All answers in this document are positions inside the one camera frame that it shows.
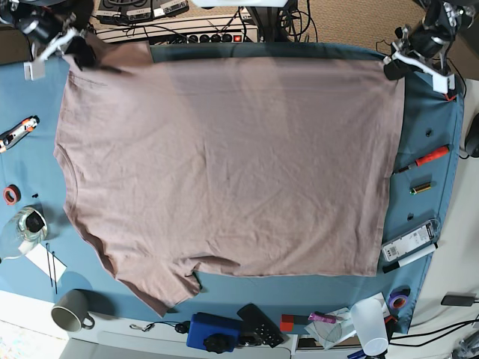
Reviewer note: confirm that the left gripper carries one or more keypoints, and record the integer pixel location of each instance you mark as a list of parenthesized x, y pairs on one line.
[(427, 45)]

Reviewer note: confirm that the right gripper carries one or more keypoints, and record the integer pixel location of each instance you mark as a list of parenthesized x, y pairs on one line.
[(57, 29)]

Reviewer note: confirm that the pink T-shirt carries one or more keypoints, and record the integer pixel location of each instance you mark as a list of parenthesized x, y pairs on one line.
[(245, 167)]

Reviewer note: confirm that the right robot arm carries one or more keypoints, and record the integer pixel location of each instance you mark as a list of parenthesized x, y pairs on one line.
[(82, 9)]

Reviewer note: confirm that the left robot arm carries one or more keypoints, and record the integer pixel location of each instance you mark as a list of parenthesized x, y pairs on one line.
[(452, 16)]

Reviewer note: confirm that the orange black clamp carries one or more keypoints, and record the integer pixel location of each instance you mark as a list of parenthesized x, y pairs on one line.
[(451, 95)]

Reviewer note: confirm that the black computer mouse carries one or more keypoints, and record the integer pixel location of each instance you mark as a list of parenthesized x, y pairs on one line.
[(472, 138)]

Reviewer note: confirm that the orange white utility knife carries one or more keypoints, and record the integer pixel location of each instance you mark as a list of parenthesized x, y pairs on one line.
[(12, 136)]

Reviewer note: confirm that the gold AA battery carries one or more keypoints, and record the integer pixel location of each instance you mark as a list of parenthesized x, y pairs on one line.
[(420, 188)]

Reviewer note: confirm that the black power strip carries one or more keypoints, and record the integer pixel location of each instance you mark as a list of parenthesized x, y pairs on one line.
[(215, 38)]

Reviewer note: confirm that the red tape roll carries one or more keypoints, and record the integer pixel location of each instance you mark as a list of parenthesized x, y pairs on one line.
[(11, 195)]

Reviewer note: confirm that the clear plastic case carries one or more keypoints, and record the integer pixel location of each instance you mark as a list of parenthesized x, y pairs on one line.
[(418, 237)]

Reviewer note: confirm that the black zip tie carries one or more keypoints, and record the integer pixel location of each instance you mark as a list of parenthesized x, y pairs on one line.
[(51, 267)]

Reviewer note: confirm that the black white marker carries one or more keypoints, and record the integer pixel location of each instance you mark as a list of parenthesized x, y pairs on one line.
[(411, 258)]

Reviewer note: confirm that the white paper card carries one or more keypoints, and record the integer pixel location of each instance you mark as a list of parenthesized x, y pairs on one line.
[(38, 257)]

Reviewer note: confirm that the purple tape roll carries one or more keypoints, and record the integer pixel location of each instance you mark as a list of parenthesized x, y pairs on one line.
[(398, 298)]

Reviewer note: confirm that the black phone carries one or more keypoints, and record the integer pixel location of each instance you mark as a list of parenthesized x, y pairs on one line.
[(459, 300)]

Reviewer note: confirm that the translucent plastic cup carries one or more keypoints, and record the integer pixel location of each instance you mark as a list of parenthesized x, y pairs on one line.
[(368, 321)]

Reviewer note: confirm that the grey ceramic mug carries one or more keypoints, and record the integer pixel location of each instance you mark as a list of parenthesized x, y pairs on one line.
[(71, 314)]

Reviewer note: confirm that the purple tube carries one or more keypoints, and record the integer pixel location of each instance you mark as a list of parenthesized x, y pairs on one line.
[(322, 317)]

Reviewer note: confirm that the red black block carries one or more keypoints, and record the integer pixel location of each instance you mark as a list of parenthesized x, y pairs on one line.
[(289, 322)]

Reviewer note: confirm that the black remote control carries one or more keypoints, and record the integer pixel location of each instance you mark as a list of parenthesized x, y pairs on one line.
[(260, 324)]

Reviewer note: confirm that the blue box with knob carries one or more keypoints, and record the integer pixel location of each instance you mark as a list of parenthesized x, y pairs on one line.
[(212, 333)]

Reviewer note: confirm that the orange handled screwdriver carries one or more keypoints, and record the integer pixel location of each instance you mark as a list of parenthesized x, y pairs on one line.
[(436, 154)]

